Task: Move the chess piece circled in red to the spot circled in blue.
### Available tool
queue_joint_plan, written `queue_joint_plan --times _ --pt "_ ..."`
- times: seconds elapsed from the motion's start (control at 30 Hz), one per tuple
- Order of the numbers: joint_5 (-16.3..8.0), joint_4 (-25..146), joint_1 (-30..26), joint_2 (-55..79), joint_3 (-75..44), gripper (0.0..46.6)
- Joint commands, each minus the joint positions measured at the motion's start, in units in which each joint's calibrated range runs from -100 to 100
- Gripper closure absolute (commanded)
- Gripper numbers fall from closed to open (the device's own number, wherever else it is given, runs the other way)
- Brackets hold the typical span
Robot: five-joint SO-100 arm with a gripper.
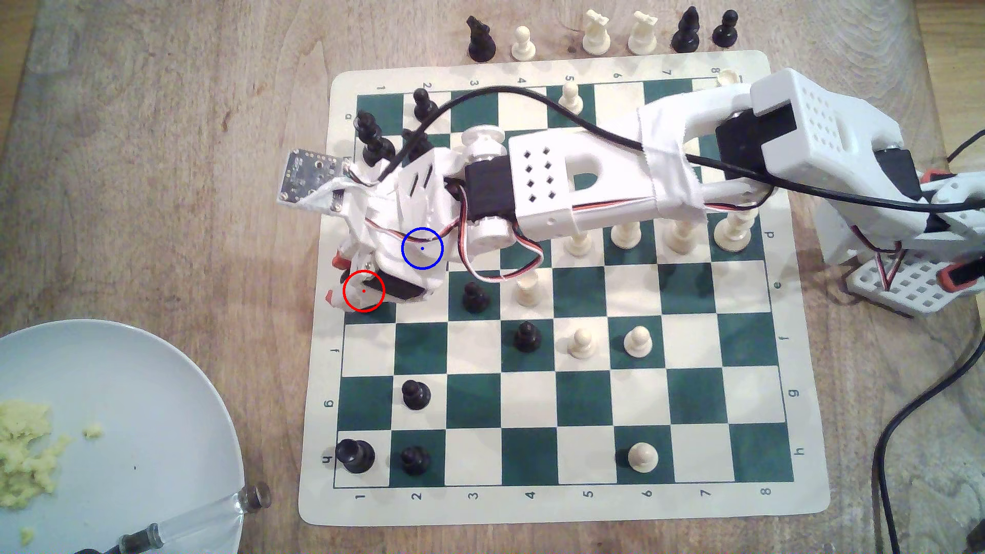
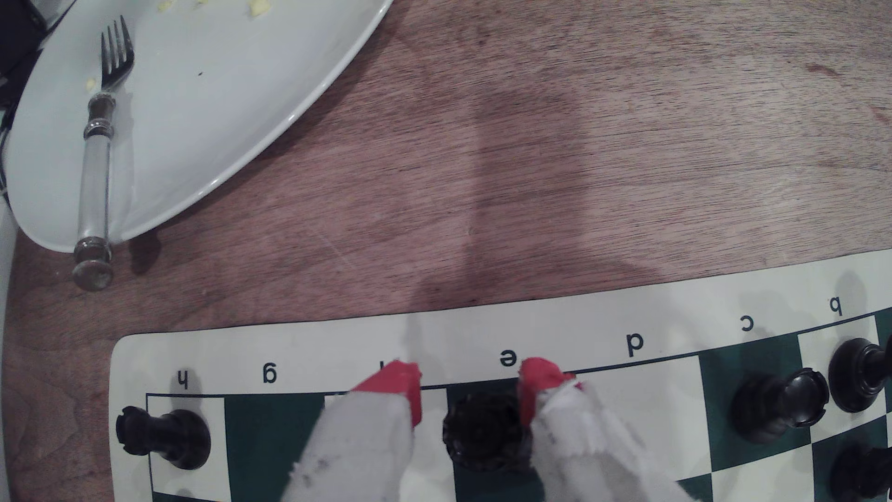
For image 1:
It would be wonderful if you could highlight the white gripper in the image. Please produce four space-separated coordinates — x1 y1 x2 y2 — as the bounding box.
331 148 469 310

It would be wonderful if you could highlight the black queen chess piece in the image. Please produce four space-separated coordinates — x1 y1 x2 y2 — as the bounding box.
356 111 392 166

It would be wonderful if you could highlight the green white chess mat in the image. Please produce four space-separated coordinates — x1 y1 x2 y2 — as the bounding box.
298 50 832 528

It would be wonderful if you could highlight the black rook chess piece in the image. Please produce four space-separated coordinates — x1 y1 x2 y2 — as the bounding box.
336 439 377 474

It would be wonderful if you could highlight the white queen chess piece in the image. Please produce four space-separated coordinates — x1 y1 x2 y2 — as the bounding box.
663 219 703 255

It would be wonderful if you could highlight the white knight chess piece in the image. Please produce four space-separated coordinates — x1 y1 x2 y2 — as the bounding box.
581 9 613 56
627 11 660 56

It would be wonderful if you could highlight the white king chess piece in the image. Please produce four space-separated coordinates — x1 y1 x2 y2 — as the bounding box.
713 208 760 253

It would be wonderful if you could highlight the black bishop chess piece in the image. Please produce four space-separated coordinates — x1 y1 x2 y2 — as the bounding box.
671 6 701 54

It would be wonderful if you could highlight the pale blue plate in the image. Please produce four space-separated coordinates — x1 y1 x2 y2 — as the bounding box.
0 319 246 554

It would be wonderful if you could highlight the white tape wrap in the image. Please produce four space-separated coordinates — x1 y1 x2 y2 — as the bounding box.
637 98 713 226

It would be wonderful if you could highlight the yellow food clump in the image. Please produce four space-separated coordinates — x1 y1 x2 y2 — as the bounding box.
0 399 72 510

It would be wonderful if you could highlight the orange black clamp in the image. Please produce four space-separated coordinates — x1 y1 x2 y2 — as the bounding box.
942 260 985 293

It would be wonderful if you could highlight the camera circuit board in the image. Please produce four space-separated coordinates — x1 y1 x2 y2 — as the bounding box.
279 148 349 210

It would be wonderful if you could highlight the red white servo wire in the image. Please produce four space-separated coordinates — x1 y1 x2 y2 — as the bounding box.
442 196 549 286

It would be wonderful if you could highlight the black camera cable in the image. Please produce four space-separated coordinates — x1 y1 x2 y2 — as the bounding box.
381 85 985 215

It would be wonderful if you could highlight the clear handled utensil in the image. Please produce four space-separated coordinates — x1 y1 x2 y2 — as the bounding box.
73 481 272 554

